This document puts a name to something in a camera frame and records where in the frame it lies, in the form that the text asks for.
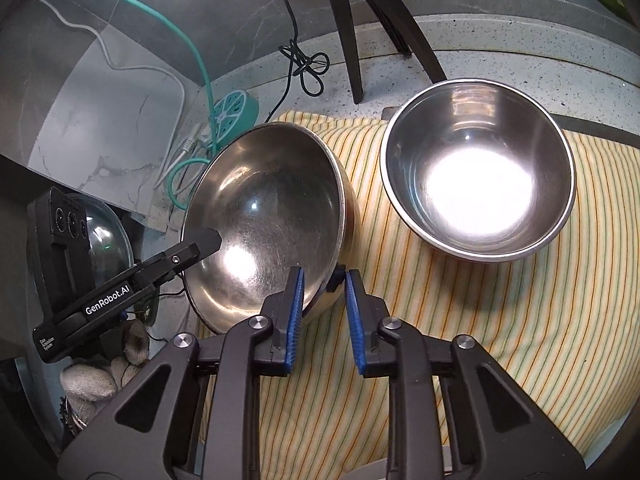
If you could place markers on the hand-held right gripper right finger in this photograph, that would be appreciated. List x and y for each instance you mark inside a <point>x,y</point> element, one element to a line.
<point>356,315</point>

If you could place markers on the teal round power strip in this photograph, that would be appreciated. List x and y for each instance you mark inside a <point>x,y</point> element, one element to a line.
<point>235,115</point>

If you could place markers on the black tripod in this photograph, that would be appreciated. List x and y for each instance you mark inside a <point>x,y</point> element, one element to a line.
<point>345,35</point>

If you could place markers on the gold steel bowl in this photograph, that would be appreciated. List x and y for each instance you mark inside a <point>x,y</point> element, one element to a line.
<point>270,210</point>

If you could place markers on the red steel bowl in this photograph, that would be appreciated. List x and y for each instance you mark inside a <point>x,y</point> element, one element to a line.
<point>475,185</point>

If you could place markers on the glass pot lid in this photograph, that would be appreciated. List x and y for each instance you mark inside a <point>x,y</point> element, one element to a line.
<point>107,245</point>

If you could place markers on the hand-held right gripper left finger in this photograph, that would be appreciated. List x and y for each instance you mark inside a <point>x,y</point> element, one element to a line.
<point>295,310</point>

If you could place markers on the person's left hand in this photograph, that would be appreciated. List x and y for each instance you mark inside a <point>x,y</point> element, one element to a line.
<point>87,380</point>

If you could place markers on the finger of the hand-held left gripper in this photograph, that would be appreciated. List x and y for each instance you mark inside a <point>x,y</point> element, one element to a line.
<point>190,250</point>

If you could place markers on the yellow striped cloth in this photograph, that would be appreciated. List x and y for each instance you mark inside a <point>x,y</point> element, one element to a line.
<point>500,335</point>

